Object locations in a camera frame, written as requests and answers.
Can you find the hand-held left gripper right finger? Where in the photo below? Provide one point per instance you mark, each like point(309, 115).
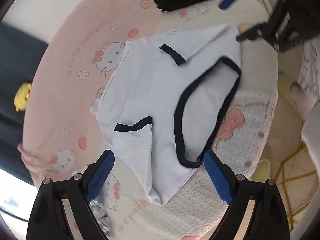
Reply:
point(220, 177)

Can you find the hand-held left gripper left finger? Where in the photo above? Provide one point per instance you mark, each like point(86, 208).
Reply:
point(100, 177)

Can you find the white t-shirt with navy trim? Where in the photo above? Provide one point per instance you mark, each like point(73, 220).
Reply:
point(150, 80)

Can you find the light blue cartoon printed garment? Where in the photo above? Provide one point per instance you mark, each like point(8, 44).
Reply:
point(100, 208)

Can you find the yellow-green slipper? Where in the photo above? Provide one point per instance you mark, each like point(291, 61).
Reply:
point(262, 171)

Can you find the white cartoon printed cloth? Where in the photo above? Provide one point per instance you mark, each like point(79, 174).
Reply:
point(311, 70)

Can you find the glass sliding door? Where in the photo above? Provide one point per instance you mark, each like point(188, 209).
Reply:
point(12, 195)

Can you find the yellow plush toy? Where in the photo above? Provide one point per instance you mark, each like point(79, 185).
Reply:
point(22, 98)

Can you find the pink cartoon printed sofa blanket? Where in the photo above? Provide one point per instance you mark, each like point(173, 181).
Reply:
point(62, 55)

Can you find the dark blue curtain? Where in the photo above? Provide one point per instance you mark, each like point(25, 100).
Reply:
point(15, 55)

